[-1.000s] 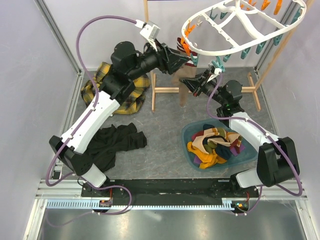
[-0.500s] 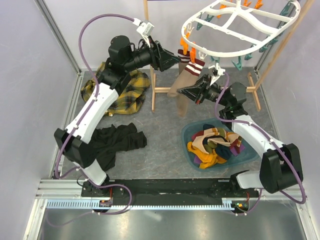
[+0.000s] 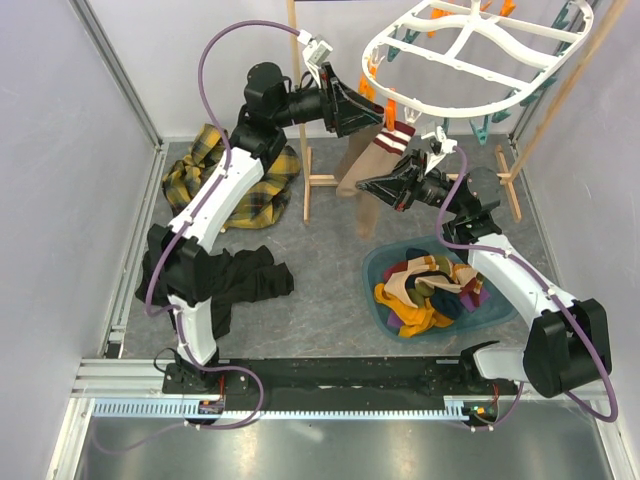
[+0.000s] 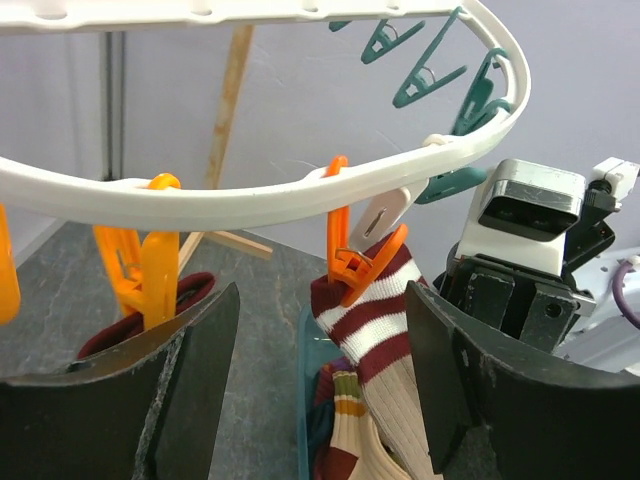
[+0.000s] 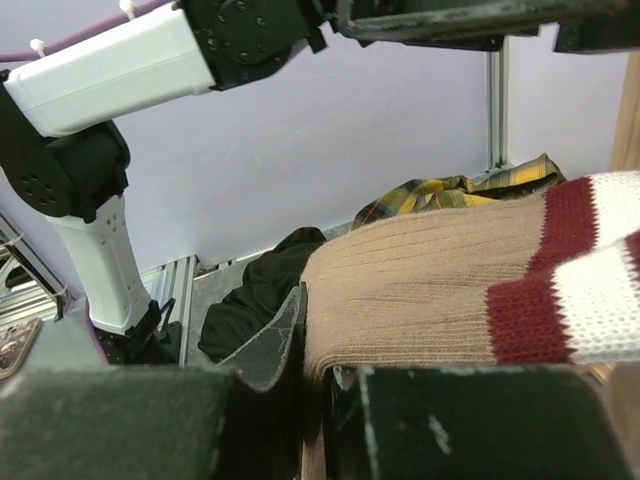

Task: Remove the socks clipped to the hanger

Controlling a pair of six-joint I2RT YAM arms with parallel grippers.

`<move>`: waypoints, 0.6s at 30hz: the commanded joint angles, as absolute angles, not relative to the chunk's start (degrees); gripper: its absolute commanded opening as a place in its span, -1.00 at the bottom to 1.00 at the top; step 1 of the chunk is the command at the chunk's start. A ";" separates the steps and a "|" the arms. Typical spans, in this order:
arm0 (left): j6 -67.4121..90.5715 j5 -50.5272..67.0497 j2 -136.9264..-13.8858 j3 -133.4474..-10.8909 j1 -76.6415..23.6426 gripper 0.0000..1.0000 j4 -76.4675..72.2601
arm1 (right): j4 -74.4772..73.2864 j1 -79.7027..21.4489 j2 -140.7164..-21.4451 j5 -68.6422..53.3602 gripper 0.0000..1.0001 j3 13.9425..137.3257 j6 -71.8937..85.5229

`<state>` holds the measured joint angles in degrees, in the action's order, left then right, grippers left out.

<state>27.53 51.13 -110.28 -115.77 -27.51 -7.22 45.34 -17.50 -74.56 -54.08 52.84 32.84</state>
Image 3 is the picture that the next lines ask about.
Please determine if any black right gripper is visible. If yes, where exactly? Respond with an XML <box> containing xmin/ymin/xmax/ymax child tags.
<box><xmin>356</xmin><ymin>149</ymin><xmax>465</xmax><ymax>217</ymax></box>

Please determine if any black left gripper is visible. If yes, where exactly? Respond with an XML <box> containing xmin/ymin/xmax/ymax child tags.
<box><xmin>274</xmin><ymin>63</ymin><xmax>383</xmax><ymax>139</ymax></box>

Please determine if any beige maroon white-striped sock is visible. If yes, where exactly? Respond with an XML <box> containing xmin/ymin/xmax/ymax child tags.
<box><xmin>334</xmin><ymin>125</ymin><xmax>382</xmax><ymax>240</ymax></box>
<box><xmin>335</xmin><ymin>121</ymin><xmax>416</xmax><ymax>198</ymax></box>

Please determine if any navy blue sock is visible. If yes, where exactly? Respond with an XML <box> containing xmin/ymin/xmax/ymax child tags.
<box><xmin>430</xmin><ymin>289</ymin><xmax>465</xmax><ymax>320</ymax></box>
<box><xmin>405</xmin><ymin>248</ymin><xmax>430</xmax><ymax>261</ymax></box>

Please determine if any maroon beige striped sock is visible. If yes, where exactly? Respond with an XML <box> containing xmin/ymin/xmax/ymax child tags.
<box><xmin>407</xmin><ymin>255</ymin><xmax>455</xmax><ymax>277</ymax></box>
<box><xmin>384</xmin><ymin>262</ymin><xmax>417</xmax><ymax>307</ymax></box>
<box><xmin>414</xmin><ymin>264</ymin><xmax>485</xmax><ymax>298</ymax></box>

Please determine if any white oval clip hanger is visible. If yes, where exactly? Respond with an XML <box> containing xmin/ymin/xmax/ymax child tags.
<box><xmin>360</xmin><ymin>1</ymin><xmax>594</xmax><ymax>143</ymax></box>

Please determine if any mustard yellow sock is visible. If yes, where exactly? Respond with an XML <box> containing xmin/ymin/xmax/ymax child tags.
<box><xmin>394</xmin><ymin>299</ymin><xmax>453</xmax><ymax>338</ymax></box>
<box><xmin>373</xmin><ymin>283</ymin><xmax>416</xmax><ymax>324</ymax></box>

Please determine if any maroon purple striped sock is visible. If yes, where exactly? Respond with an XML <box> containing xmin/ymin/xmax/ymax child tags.
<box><xmin>460</xmin><ymin>288</ymin><xmax>491</xmax><ymax>313</ymax></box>
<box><xmin>387</xmin><ymin>311</ymin><xmax>405</xmax><ymax>329</ymax></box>

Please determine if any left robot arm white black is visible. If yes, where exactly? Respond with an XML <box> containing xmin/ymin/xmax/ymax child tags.
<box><xmin>145</xmin><ymin>62</ymin><xmax>384</xmax><ymax>393</ymax></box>

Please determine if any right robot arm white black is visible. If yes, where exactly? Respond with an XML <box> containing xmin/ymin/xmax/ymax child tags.
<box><xmin>357</xmin><ymin>152</ymin><xmax>612</xmax><ymax>398</ymax></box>

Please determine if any wooden clothes rack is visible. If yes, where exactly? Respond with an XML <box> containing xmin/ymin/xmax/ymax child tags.
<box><xmin>285</xmin><ymin>0</ymin><xmax>631</xmax><ymax>224</ymax></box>

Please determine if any yellow plaid shirt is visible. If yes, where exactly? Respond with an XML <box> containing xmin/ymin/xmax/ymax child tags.
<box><xmin>161</xmin><ymin>124</ymin><xmax>302</xmax><ymax>229</ymax></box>

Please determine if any teal plastic tub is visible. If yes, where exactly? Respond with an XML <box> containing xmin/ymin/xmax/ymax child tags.
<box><xmin>362</xmin><ymin>235</ymin><xmax>518</xmax><ymax>344</ymax></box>

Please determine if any black garment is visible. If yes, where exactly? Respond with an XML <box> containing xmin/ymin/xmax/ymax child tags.
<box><xmin>134</xmin><ymin>244</ymin><xmax>295</xmax><ymax>337</ymax></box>

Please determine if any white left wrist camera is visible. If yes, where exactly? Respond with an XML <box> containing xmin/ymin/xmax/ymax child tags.
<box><xmin>297</xmin><ymin>29</ymin><xmax>333</xmax><ymax>82</ymax></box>

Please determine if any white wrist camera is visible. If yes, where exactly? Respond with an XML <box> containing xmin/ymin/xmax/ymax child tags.
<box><xmin>420</xmin><ymin>126</ymin><xmax>458</xmax><ymax>173</ymax></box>
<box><xmin>297</xmin><ymin>29</ymin><xmax>333</xmax><ymax>82</ymax></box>

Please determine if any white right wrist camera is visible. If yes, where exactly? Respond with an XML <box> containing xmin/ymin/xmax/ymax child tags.
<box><xmin>420</xmin><ymin>126</ymin><xmax>458</xmax><ymax>173</ymax></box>

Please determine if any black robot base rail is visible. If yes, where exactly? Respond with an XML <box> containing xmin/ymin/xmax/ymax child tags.
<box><xmin>162</xmin><ymin>356</ymin><xmax>518</xmax><ymax>411</ymax></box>

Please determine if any white slotted cable duct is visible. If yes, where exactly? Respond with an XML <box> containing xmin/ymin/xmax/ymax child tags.
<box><xmin>92</xmin><ymin>398</ymin><xmax>469</xmax><ymax>421</ymax></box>

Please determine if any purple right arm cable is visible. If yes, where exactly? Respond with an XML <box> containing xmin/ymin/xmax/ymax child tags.
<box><xmin>435</xmin><ymin>144</ymin><xmax>619</xmax><ymax>424</ymax></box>

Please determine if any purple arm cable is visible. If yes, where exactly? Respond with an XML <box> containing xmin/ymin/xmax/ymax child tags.
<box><xmin>435</xmin><ymin>144</ymin><xmax>619</xmax><ymax>424</ymax></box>
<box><xmin>144</xmin><ymin>19</ymin><xmax>306</xmax><ymax>374</ymax></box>

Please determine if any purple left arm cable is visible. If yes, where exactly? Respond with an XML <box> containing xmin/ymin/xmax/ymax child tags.
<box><xmin>144</xmin><ymin>19</ymin><xmax>306</xmax><ymax>374</ymax></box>

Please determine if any aluminium corner post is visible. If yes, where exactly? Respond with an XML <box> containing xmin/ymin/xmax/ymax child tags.
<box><xmin>67</xmin><ymin>0</ymin><xmax>166</xmax><ymax>151</ymax></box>

